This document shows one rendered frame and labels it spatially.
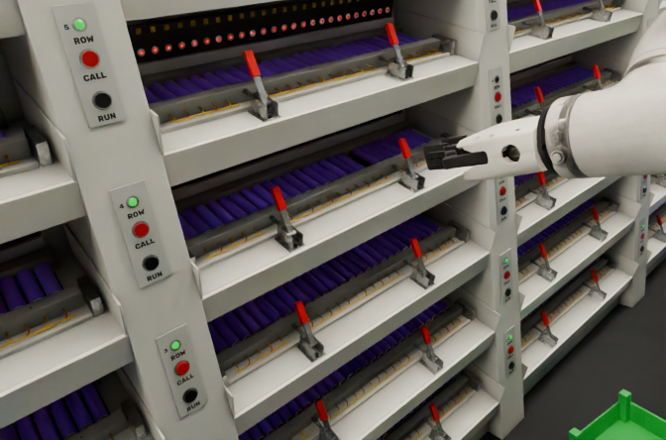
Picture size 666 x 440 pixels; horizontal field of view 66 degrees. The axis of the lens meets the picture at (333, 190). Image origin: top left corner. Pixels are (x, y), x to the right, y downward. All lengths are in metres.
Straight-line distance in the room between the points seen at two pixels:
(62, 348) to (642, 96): 0.64
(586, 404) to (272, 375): 0.91
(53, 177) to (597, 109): 0.54
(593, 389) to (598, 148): 1.10
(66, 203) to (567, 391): 1.28
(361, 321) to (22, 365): 0.50
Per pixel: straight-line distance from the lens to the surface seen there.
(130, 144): 0.62
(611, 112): 0.52
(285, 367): 0.85
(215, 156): 0.66
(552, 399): 1.52
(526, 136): 0.56
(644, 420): 1.47
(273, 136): 0.70
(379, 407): 1.04
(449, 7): 1.03
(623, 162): 0.53
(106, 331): 0.69
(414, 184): 0.91
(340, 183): 0.86
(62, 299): 0.71
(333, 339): 0.88
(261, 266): 0.73
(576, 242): 1.56
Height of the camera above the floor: 1.00
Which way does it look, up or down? 19 degrees down
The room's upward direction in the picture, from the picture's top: 9 degrees counter-clockwise
